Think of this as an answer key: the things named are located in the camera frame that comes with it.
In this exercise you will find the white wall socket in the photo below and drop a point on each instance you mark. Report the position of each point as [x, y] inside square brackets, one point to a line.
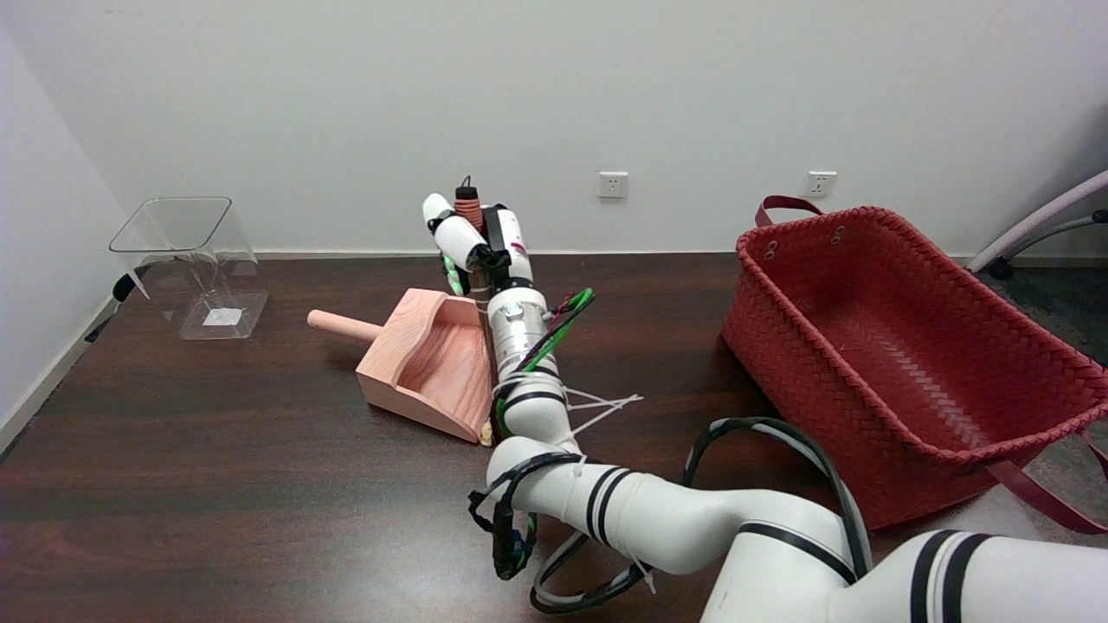
[613, 184]
[821, 184]

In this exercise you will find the red woven basket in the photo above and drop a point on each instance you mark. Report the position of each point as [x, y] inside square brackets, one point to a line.
[909, 363]

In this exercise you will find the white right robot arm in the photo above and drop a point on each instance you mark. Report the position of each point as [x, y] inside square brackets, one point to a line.
[675, 519]

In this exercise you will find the brown bristle hand broom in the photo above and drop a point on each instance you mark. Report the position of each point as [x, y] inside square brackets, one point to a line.
[468, 208]

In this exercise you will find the clear plastic container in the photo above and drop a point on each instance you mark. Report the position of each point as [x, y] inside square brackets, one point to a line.
[221, 318]

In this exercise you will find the yellow paper ball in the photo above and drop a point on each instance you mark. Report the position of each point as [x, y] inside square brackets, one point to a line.
[486, 433]

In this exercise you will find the grey office chair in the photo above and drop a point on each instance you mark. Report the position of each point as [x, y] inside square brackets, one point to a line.
[1039, 221]

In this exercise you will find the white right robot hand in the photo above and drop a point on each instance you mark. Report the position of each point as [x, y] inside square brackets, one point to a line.
[509, 242]

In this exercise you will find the wooden dustpan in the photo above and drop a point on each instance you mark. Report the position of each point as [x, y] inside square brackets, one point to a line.
[433, 346]

